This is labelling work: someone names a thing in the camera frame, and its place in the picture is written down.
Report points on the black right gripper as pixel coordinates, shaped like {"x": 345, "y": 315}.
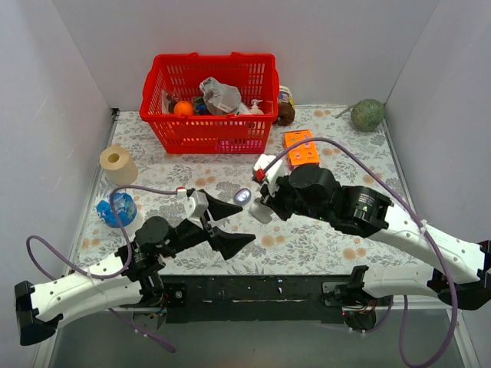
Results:
{"x": 274, "y": 202}

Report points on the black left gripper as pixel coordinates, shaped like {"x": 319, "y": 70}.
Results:
{"x": 207, "y": 223}

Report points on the white earbud charging case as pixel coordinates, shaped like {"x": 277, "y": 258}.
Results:
{"x": 260, "y": 212}

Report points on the lavender earbud charging case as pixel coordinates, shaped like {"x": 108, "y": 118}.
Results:
{"x": 242, "y": 197}

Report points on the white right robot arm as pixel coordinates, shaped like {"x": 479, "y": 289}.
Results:
{"x": 452, "y": 270}

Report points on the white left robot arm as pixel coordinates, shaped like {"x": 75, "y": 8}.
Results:
{"x": 128, "y": 277}

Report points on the orange snack box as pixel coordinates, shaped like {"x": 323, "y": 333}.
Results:
{"x": 303, "y": 154}

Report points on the brown jar with label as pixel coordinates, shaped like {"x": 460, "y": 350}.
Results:
{"x": 286, "y": 107}

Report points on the white pump bottle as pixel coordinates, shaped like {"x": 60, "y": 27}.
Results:
{"x": 255, "y": 109}

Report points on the blue wrapped tissue roll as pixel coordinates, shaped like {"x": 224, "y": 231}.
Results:
{"x": 124, "y": 206}

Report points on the floral patterned table mat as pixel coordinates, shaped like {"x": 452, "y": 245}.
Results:
{"x": 297, "y": 246}

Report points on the grey crumpled bag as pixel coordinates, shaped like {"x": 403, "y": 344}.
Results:
{"x": 219, "y": 98}

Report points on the beige paper roll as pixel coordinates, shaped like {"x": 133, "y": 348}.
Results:
{"x": 118, "y": 165}

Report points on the dark green toy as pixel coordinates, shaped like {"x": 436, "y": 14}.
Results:
{"x": 199, "y": 106}

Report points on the orange fruit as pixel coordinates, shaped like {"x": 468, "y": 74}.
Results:
{"x": 183, "y": 108}

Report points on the red plastic shopping basket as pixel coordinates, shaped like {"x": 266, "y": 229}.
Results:
{"x": 179, "y": 76}

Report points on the green melon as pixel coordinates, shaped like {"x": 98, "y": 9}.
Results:
{"x": 366, "y": 115}

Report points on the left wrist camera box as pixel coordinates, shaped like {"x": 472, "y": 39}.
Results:
{"x": 195, "y": 204}

